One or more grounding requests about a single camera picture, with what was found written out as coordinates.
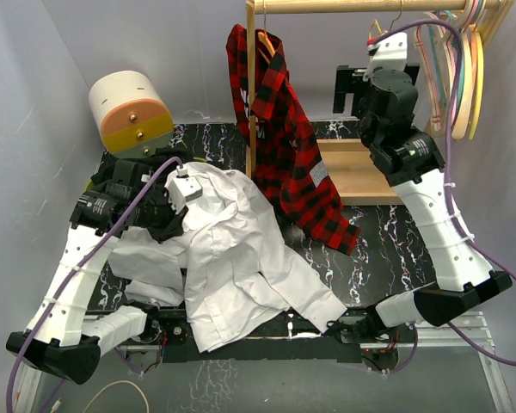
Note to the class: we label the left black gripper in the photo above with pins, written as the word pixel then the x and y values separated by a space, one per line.
pixel 174 224

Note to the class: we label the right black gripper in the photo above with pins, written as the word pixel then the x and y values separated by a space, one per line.
pixel 346 82

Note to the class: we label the thin natural wooden hanger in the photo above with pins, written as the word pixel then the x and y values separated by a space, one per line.
pixel 376 29

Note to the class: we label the white button-up shirt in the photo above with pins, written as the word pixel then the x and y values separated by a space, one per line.
pixel 231 267

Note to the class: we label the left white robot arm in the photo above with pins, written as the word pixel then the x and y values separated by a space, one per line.
pixel 59 339

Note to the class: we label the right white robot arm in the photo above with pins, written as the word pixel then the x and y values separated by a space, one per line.
pixel 414 167

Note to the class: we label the orange wooden hanger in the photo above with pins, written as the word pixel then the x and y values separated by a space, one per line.
pixel 268 51

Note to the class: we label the red black plaid shirt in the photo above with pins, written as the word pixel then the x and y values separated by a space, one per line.
pixel 289 169

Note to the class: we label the teal wooden hanger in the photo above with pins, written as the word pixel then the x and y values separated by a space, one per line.
pixel 439 57

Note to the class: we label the natural wide wooden hanger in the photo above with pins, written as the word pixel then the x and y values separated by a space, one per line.
pixel 459 68

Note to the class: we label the yellow wooden hanger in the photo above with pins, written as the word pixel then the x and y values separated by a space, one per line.
pixel 484 25

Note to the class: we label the black garment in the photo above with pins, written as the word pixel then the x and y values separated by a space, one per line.
pixel 119 185

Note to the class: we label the olive green laundry basket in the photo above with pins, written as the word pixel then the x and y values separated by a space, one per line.
pixel 89 185

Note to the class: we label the cream cylinder with coloured lid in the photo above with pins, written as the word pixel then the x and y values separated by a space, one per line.
pixel 132 119

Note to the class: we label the wooden clothes rack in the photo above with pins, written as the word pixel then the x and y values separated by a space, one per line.
pixel 352 172

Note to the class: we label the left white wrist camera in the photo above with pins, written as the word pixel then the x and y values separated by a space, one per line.
pixel 182 188

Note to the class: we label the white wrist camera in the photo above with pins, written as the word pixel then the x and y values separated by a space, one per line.
pixel 182 188
pixel 390 54

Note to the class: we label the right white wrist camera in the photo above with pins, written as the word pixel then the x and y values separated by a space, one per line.
pixel 390 54

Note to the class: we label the aluminium table frame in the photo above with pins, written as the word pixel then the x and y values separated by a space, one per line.
pixel 424 332

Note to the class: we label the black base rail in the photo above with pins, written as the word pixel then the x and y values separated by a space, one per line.
pixel 287 337

